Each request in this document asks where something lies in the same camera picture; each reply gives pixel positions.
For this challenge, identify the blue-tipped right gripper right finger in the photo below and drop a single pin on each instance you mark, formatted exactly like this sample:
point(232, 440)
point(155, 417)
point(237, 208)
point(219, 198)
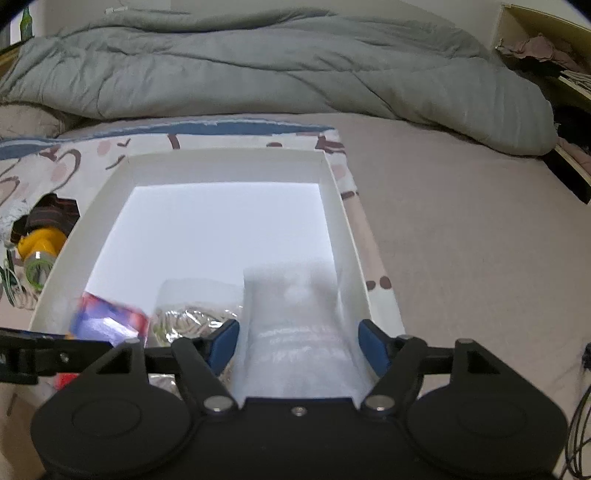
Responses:
point(376, 347)

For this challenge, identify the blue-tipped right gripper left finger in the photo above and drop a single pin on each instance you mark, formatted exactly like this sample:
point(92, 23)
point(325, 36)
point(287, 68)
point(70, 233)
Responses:
point(219, 347)

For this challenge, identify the clear bag of dried herbs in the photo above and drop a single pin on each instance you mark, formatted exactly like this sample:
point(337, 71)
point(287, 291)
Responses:
point(192, 308)

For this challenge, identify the white translucent plastic packet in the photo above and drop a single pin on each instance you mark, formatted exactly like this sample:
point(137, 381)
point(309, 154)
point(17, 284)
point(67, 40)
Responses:
point(295, 341)

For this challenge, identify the red blue snack packet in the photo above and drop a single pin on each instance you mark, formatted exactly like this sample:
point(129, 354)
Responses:
point(97, 319)

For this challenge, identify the yellow headlamp with striped strap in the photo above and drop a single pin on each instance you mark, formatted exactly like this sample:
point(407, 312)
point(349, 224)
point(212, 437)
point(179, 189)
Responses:
point(40, 235)

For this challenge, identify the white shallow cardboard box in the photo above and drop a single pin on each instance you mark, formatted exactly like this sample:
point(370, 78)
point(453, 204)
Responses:
point(205, 213)

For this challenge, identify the cartoon bear print blanket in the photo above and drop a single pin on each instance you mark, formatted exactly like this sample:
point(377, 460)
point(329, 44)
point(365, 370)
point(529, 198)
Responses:
point(77, 167)

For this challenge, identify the beige fluffy pillow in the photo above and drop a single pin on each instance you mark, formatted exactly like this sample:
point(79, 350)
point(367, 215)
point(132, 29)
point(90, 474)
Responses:
point(27, 120)

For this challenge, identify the grey-green quilted duvet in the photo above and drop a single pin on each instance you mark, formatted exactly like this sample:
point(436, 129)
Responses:
point(141, 63)

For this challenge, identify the open wardrobe with clothes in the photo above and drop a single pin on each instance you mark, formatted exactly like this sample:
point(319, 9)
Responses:
point(554, 53)

